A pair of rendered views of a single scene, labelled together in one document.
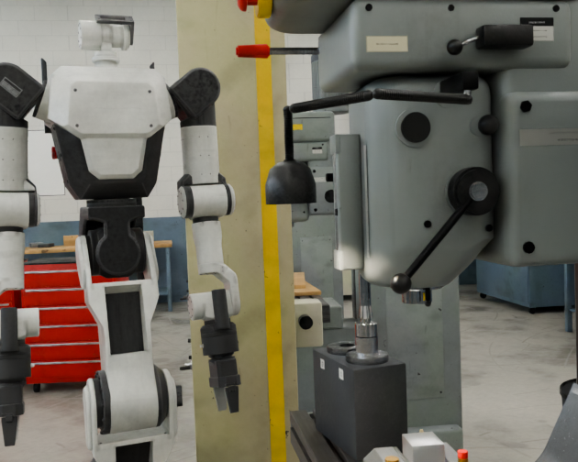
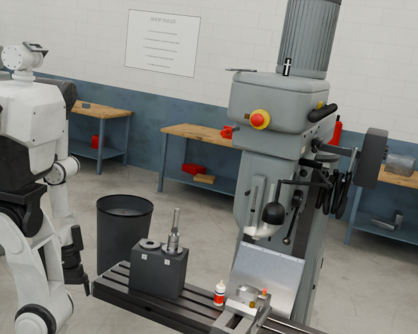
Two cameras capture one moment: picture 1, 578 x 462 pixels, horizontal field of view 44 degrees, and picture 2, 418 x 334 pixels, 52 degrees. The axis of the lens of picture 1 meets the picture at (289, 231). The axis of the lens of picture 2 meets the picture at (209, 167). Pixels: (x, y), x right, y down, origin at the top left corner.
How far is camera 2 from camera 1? 141 cm
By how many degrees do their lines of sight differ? 60
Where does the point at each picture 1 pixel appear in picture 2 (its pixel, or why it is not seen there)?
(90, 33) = (26, 59)
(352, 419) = (176, 282)
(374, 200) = not seen: hidden behind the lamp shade
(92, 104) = (40, 122)
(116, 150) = (46, 152)
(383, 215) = not seen: hidden behind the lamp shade
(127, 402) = (62, 318)
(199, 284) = not seen: outside the picture
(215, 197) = (73, 168)
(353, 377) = (180, 263)
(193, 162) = (59, 146)
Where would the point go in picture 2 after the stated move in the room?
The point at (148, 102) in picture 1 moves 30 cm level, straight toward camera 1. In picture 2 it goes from (63, 114) to (145, 133)
